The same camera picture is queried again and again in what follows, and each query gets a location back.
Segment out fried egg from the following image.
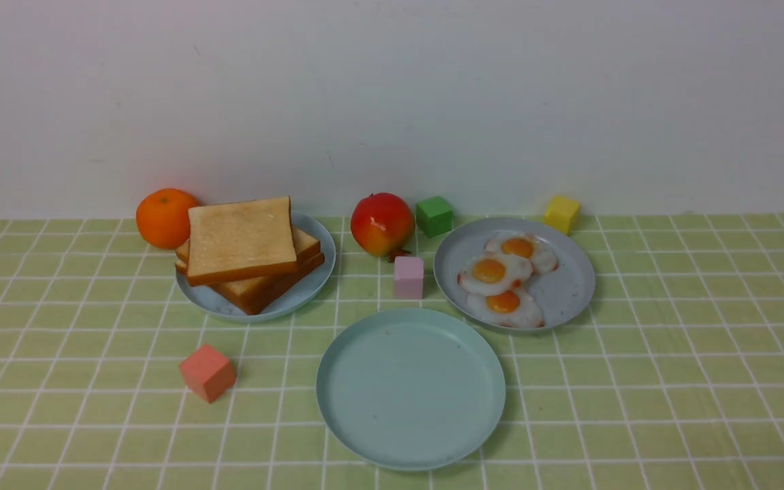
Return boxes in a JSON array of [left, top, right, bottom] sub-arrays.
[[465, 288, 545, 329], [483, 231, 559, 275], [457, 253, 534, 297]]

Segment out toast slice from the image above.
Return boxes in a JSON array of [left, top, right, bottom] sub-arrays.
[[174, 254, 297, 314], [210, 227, 325, 303], [186, 196, 298, 287]]

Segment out red yellow pomegranate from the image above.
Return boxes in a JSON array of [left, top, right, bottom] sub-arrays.
[[350, 193, 416, 263]]

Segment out pink cube block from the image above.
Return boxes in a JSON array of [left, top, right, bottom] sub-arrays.
[[394, 255, 425, 301]]

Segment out green cube block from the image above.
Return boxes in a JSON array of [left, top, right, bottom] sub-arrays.
[[416, 196, 454, 237]]

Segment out empty light blue plate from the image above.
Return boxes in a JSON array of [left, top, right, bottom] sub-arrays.
[[315, 309, 506, 472]]

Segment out yellow cube block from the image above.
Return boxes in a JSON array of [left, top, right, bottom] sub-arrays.
[[542, 195, 581, 235]]

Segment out grey plate with eggs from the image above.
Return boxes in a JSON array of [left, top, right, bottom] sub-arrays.
[[434, 217, 596, 333]]

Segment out blue plate under bread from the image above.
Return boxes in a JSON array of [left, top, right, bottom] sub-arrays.
[[175, 212, 338, 325]]

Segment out salmon red cube block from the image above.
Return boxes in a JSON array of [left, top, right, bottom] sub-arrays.
[[178, 344, 237, 404]]

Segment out orange mandarin fruit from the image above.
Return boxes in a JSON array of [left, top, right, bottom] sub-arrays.
[[135, 187, 201, 249]]

